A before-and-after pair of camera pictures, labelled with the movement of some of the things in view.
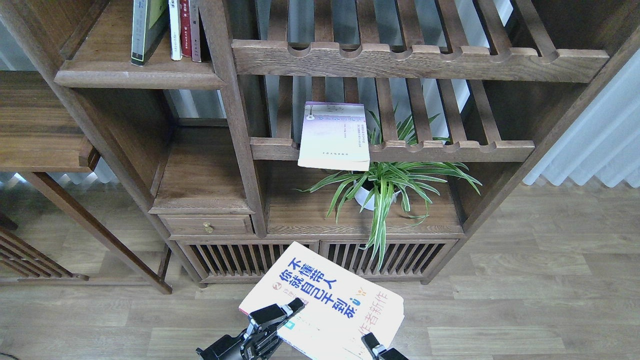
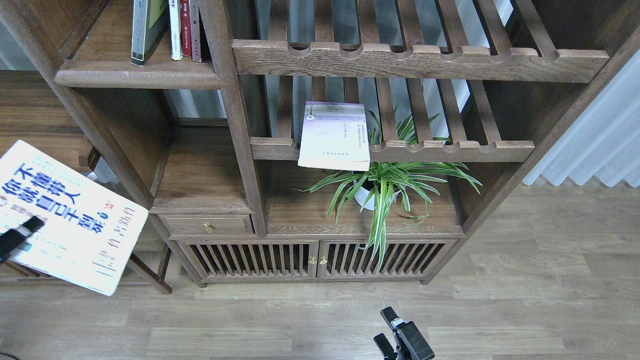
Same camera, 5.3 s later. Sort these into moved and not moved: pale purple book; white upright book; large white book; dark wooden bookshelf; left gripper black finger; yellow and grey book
Moved: large white book; left gripper black finger
Not moved: pale purple book; white upright book; dark wooden bookshelf; yellow and grey book
